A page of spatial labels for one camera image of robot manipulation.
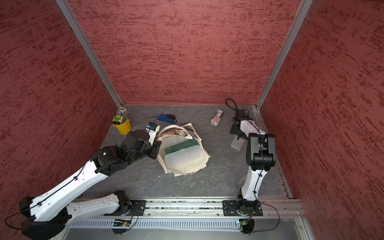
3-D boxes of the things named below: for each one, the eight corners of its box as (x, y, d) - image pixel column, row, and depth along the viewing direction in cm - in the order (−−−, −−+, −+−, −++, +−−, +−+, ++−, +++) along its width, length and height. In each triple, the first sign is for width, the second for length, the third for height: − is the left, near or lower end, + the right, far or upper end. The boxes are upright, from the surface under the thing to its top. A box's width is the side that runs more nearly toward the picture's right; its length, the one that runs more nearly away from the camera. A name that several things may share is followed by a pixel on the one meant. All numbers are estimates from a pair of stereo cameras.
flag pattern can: (208, 124, 111) (209, 121, 109) (217, 111, 120) (217, 108, 117) (215, 127, 110) (216, 124, 107) (223, 114, 118) (224, 111, 115)
